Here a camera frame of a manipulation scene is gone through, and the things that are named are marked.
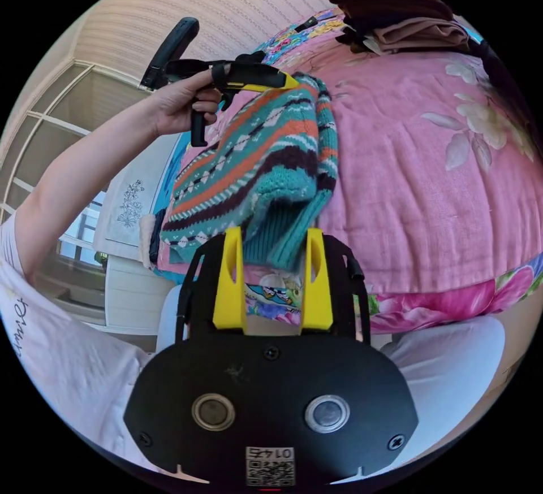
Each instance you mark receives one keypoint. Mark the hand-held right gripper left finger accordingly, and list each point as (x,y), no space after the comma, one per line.
(229,290)

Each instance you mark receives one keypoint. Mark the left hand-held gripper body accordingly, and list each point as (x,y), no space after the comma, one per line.
(250,65)

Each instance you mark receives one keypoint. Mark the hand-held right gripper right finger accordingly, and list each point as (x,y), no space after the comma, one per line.
(317,290)

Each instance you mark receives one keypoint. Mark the green striped long sleeve sweater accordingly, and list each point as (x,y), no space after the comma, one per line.
(263,150)

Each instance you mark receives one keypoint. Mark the person's left forearm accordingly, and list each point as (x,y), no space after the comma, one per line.
(85,176)

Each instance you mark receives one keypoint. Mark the person's left hand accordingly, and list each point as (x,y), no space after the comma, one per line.
(178,106)

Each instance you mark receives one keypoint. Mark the white cupboard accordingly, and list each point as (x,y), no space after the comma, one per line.
(131,294)

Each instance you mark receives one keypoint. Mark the bed with pink floral quilt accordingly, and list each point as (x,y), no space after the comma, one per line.
(403,205)

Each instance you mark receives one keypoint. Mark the white embroidered cloth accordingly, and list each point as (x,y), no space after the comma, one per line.
(127,205)

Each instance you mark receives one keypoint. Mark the pile of clothes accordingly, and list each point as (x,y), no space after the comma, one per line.
(390,6)

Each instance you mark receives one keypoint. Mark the person's body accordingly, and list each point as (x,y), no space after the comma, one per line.
(63,354)

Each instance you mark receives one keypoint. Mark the window with white frame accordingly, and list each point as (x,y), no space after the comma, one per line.
(55,99)

